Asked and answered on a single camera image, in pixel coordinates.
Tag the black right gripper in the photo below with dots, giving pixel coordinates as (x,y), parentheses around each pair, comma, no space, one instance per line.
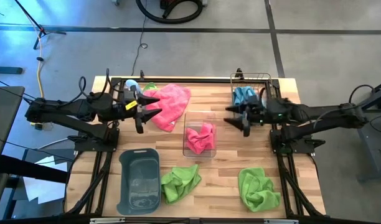
(259,112)

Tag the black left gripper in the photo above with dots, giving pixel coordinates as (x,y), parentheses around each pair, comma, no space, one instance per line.
(125,109)

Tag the blue microfiber towel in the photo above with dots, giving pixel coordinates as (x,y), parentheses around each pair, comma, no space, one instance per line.
(251,93)
(238,96)

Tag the green microfiber towel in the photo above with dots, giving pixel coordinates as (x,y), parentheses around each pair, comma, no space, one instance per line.
(150,87)
(256,189)
(178,183)

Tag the pink microfiber towel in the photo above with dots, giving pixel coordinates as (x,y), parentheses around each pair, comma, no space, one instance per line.
(172,102)
(200,140)

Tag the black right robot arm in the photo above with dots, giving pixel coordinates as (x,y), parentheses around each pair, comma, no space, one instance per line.
(318,113)

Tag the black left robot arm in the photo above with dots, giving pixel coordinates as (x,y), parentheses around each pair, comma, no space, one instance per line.
(59,107)

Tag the clear spray bottle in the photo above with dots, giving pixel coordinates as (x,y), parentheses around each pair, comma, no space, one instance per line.
(132,84)

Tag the clear plastic bin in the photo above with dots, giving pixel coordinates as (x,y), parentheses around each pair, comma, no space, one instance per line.
(193,116)

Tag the dark teal plastic basket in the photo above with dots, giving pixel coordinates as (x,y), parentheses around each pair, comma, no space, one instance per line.
(139,183)

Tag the black tripod stand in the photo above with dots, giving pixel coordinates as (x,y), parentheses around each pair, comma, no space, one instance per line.
(42,31)

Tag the white paper sheet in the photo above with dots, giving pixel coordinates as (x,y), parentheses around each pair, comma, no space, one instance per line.
(44,189)

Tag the grey metal stand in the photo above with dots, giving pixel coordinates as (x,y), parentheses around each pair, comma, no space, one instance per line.
(374,140)

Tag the black floor bar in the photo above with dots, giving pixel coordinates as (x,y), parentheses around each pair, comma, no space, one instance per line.
(7,70)

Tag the silver metal bracket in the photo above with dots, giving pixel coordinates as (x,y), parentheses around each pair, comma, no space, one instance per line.
(280,221)
(106,220)

